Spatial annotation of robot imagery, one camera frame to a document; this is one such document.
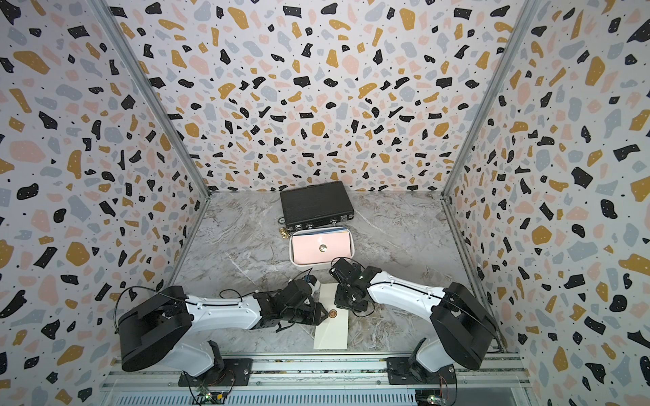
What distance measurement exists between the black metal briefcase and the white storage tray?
0.07m

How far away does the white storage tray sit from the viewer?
38.2 inches

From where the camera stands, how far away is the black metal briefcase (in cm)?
108

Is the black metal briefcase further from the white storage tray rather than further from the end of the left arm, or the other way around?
the end of the left arm
